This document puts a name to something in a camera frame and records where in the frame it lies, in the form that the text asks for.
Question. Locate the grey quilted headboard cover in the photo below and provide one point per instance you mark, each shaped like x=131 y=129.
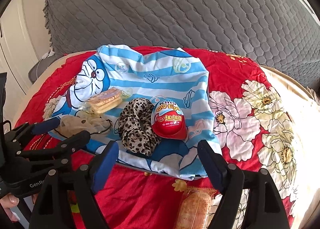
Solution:
x=277 y=33

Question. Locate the black data acquisition box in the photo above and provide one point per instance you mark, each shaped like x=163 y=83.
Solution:
x=3 y=80

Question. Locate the blue striped cartoon cloth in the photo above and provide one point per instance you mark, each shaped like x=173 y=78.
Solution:
x=172 y=74

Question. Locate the sheer white scrunchie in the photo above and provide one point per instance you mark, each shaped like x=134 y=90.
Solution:
x=94 y=124

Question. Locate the grey bedside stool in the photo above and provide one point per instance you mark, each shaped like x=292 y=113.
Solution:
x=36 y=71

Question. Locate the red blue surprise egg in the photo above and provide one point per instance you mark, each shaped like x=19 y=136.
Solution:
x=168 y=121

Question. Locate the grey shallow tray box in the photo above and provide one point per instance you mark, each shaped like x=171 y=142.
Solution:
x=186 y=167

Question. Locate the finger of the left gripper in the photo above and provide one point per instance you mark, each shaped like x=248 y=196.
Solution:
x=19 y=137
x=60 y=145

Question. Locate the white wardrobe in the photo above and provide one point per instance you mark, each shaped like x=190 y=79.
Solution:
x=17 y=58

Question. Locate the red floral bed quilt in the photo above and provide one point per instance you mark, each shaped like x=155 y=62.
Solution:
x=257 y=124

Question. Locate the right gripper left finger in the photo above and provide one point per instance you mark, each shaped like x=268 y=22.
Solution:
x=52 y=208

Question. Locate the person's left hand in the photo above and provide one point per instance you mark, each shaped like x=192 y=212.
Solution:
x=8 y=202

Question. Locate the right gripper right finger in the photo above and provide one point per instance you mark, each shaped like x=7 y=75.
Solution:
x=264 y=209

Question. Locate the green fuzzy scrunchie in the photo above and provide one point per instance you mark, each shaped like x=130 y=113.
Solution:
x=74 y=208

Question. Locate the biscuit pack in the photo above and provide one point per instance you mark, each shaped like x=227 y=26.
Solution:
x=195 y=208
x=105 y=101

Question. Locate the leopard print scrunchie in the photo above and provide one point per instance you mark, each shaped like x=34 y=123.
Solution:
x=134 y=127

